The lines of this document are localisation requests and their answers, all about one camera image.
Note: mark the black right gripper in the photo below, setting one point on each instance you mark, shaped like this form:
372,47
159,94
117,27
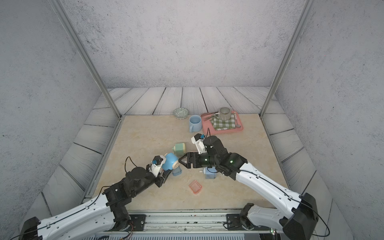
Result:
190,156

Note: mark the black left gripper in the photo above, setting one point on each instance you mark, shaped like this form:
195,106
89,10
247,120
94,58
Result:
160,181

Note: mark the blue transparent tray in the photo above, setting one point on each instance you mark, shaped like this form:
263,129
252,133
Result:
177,171

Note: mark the green yellow pencil sharpener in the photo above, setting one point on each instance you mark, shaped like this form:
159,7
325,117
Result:
179,149

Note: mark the blue pencil sharpener round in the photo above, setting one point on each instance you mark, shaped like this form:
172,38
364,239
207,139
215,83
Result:
171,163

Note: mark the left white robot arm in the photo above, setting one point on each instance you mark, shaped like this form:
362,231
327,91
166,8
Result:
106,212

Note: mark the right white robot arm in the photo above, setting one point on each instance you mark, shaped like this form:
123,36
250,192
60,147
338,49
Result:
293,214

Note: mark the red transparent tray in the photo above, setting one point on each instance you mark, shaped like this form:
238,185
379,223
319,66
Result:
195,186

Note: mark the pink serving tray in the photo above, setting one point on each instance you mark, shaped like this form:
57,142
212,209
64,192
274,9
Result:
207,125

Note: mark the light blue mug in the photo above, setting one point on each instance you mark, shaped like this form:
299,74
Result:
195,123

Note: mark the green checkered cloth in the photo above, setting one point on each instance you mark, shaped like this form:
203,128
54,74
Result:
220,125

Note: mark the patterned ceramic bowl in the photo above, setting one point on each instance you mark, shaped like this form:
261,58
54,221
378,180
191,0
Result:
181,113

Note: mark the striped ceramic cup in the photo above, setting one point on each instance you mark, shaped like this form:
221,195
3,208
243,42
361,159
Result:
223,114

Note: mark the metal spoon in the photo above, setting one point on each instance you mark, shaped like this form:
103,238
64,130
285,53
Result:
236,120

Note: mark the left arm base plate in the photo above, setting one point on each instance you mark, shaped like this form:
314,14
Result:
134,223

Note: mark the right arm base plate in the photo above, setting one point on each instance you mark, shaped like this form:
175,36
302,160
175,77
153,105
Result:
234,223

